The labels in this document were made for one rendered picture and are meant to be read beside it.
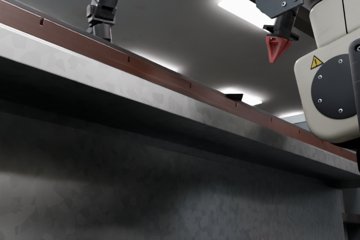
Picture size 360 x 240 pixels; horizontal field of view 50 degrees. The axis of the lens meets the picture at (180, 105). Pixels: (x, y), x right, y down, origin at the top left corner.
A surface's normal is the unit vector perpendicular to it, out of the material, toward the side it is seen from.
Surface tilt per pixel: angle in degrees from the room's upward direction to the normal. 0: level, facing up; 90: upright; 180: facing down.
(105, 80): 90
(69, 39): 90
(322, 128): 90
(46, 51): 90
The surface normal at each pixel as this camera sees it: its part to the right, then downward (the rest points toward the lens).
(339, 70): -0.76, -0.22
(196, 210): 0.74, -0.20
